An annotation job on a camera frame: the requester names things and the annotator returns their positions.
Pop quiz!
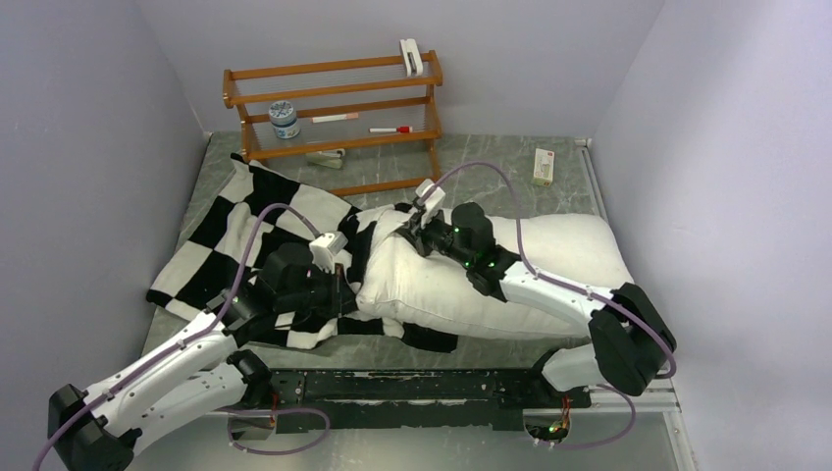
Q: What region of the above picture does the white pillow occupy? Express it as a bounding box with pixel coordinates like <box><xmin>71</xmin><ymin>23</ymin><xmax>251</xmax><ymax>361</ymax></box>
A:
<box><xmin>355</xmin><ymin>203</ymin><xmax>633</xmax><ymax>340</ymax></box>

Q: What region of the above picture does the black white checkered pillowcase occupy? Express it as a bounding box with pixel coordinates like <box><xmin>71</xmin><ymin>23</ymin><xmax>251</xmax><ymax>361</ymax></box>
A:
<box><xmin>146</xmin><ymin>153</ymin><xmax>458</xmax><ymax>353</ymax></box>

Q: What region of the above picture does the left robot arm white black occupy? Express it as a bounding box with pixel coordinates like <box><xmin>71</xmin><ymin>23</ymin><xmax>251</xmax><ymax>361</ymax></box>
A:
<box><xmin>48</xmin><ymin>239</ymin><xmax>356</xmax><ymax>470</ymax></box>

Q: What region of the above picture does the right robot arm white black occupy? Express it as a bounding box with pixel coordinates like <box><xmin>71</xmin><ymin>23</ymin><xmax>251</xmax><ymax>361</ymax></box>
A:
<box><xmin>396</xmin><ymin>203</ymin><xmax>677</xmax><ymax>396</ymax></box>

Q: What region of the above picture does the white marker red cap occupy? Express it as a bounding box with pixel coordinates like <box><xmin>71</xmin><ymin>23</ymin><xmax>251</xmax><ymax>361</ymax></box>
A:
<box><xmin>368</xmin><ymin>126</ymin><xmax>414</xmax><ymax>134</ymax></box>

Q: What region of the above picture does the green white stapler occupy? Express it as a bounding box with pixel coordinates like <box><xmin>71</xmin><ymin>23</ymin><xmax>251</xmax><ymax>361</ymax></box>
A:
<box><xmin>305</xmin><ymin>148</ymin><xmax>345</xmax><ymax>170</ymax></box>

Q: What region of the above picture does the small white green box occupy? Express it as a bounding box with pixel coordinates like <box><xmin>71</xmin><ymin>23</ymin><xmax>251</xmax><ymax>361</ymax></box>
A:
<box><xmin>532</xmin><ymin>148</ymin><xmax>555</xmax><ymax>186</ymax></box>

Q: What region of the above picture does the white marker pink cap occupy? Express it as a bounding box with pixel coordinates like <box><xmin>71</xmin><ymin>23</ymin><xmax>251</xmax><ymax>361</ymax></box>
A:
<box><xmin>310</xmin><ymin>112</ymin><xmax>359</xmax><ymax>124</ymax></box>

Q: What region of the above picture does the blue white round jar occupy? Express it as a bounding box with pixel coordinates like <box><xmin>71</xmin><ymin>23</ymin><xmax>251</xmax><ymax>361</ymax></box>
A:
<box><xmin>268</xmin><ymin>100</ymin><xmax>300</xmax><ymax>139</ymax></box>

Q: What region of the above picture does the wooden shelf rack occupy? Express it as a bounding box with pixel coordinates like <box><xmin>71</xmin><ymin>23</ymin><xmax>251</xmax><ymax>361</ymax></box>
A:
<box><xmin>222</xmin><ymin>50</ymin><xmax>443</xmax><ymax>181</ymax></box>

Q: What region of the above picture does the white clip on rack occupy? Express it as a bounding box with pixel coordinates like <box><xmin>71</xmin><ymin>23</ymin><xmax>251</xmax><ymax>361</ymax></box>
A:
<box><xmin>399</xmin><ymin>38</ymin><xmax>424</xmax><ymax>78</ymax></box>

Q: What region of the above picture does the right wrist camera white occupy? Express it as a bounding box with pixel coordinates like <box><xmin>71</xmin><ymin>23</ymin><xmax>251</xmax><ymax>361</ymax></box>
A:
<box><xmin>413</xmin><ymin>179</ymin><xmax>446</xmax><ymax>228</ymax></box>

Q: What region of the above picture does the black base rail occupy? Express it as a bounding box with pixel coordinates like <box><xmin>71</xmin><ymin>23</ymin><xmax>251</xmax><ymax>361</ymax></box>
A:
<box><xmin>230</xmin><ymin>368</ymin><xmax>564</xmax><ymax>433</ymax></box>

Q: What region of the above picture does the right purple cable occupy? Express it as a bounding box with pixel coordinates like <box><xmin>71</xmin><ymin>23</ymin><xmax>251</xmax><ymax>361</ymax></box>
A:
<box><xmin>429</xmin><ymin>161</ymin><xmax>679</xmax><ymax>381</ymax></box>

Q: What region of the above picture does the purple cable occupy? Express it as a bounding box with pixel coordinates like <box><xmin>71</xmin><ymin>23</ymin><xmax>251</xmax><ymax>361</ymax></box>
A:
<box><xmin>429</xmin><ymin>161</ymin><xmax>679</xmax><ymax>381</ymax></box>
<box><xmin>30</xmin><ymin>202</ymin><xmax>324</xmax><ymax>471</ymax></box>

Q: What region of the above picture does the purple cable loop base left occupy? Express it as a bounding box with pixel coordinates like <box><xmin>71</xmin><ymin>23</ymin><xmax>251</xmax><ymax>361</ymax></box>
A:
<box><xmin>221</xmin><ymin>407</ymin><xmax>332</xmax><ymax>457</ymax></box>

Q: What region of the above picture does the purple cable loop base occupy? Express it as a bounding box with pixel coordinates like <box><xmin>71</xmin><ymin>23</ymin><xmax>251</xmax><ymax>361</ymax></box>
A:
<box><xmin>522</xmin><ymin>385</ymin><xmax>638</xmax><ymax>451</ymax></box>
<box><xmin>221</xmin><ymin>407</ymin><xmax>332</xmax><ymax>457</ymax></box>

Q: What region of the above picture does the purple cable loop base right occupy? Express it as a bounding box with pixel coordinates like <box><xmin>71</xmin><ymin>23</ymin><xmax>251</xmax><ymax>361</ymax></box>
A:
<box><xmin>522</xmin><ymin>385</ymin><xmax>638</xmax><ymax>451</ymax></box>

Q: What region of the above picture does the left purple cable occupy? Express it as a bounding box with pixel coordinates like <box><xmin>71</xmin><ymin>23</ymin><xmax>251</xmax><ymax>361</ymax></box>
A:
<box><xmin>30</xmin><ymin>202</ymin><xmax>324</xmax><ymax>471</ymax></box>

